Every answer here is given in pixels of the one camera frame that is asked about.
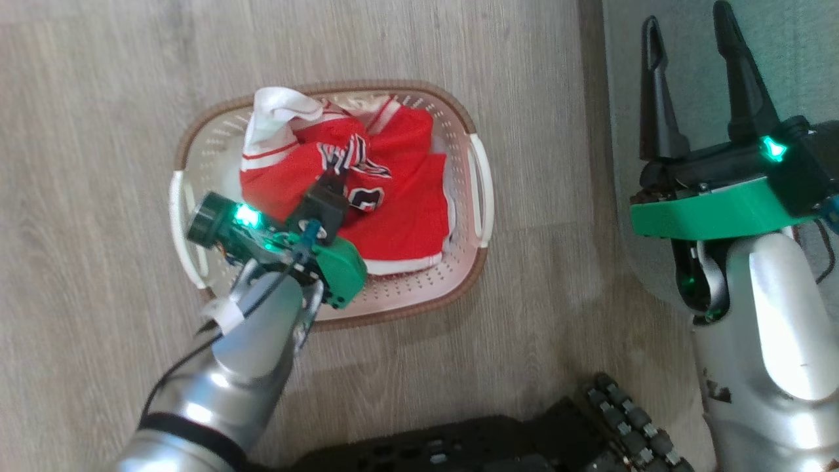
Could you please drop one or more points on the grey fabric sofa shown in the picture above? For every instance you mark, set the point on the grey fabric sofa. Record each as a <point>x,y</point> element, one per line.
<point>695,78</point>

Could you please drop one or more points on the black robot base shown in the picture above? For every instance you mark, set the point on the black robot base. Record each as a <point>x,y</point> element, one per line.
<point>459,446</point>

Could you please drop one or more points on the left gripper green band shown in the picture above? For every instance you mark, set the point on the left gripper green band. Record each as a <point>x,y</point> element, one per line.
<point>337,265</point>

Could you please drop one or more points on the cream laundry basket brown rim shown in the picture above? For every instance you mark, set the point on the cream laundry basket brown rim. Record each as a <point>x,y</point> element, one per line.
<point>459,282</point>

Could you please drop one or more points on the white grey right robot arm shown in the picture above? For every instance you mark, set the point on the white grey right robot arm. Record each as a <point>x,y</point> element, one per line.
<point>773,341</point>

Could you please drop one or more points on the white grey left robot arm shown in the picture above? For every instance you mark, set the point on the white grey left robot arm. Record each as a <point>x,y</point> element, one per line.
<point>242,367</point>

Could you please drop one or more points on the red white sports jersey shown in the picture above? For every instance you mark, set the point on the red white sports jersey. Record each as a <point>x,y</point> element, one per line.
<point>393,196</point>

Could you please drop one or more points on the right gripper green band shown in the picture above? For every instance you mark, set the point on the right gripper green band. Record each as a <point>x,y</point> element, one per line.
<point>714,210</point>

